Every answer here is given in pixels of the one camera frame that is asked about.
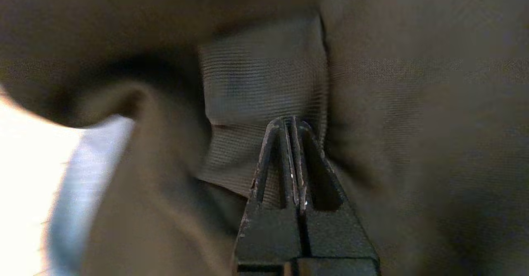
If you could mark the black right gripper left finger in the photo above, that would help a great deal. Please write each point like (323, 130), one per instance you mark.
(268, 234)

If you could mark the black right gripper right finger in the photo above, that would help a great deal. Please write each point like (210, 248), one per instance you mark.
(337, 234)

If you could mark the black garment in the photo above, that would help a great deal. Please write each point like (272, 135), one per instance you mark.
(372, 102)

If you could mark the blue bed sheet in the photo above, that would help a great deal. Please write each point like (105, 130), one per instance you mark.
(82, 185)

